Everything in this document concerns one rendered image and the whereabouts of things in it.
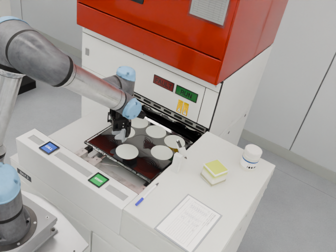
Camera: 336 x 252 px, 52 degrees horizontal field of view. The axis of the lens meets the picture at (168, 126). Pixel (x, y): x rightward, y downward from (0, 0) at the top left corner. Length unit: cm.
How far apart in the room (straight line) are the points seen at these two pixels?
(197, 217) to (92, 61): 107
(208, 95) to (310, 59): 151
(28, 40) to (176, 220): 72
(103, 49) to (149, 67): 29
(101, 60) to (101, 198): 86
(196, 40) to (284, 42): 158
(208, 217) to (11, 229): 64
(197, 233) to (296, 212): 176
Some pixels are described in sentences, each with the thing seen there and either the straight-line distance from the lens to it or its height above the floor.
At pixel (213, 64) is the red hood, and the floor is 131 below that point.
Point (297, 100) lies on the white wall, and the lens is 307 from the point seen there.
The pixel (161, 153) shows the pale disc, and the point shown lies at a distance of 154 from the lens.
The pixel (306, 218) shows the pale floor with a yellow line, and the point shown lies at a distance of 288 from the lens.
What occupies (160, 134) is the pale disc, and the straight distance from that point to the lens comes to 165.
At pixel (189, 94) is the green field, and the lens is 160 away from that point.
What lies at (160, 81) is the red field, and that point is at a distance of 167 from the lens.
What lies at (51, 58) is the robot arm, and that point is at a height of 147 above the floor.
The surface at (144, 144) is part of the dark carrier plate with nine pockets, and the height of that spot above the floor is 90.
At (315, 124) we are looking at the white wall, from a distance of 312.
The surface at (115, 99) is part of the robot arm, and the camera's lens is 115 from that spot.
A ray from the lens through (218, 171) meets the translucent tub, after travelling 132.
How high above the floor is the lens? 189
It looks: 35 degrees down
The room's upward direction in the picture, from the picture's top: 11 degrees clockwise
